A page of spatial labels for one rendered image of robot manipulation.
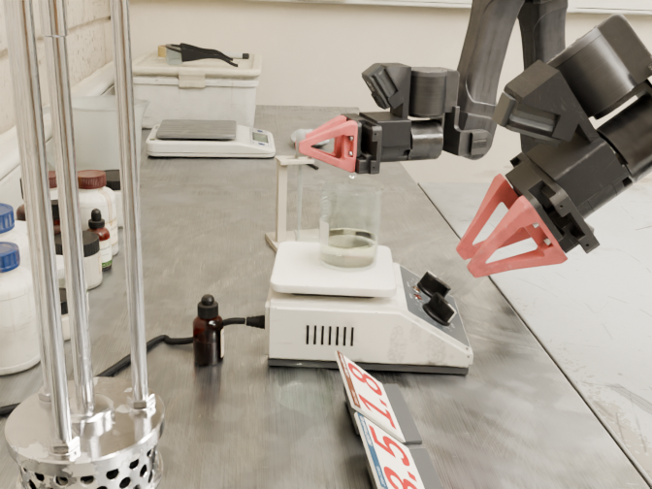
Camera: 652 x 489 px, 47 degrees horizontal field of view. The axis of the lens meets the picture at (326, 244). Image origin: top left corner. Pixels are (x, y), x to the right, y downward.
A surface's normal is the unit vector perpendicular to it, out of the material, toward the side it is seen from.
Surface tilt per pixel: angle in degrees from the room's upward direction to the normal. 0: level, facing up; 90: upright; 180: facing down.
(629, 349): 0
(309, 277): 0
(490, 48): 89
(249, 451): 0
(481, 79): 84
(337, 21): 91
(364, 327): 90
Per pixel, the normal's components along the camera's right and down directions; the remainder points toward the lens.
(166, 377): 0.04, -0.94
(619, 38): -0.36, 0.32
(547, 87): 0.11, 0.43
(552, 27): 0.44, 0.47
